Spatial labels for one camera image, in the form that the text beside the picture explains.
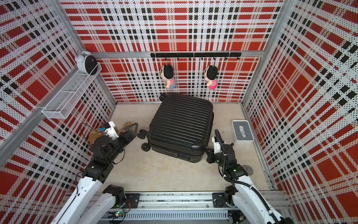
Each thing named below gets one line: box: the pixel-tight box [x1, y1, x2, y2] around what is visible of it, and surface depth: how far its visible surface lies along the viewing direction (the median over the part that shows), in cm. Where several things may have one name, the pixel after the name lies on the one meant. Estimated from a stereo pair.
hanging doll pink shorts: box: [203, 65, 219, 90], surface depth 97 cm
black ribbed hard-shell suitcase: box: [137, 92, 214, 163], surface depth 82 cm
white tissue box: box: [231, 119, 255, 146], surface depth 98 cm
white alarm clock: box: [74, 50, 98, 76], surface depth 81 cm
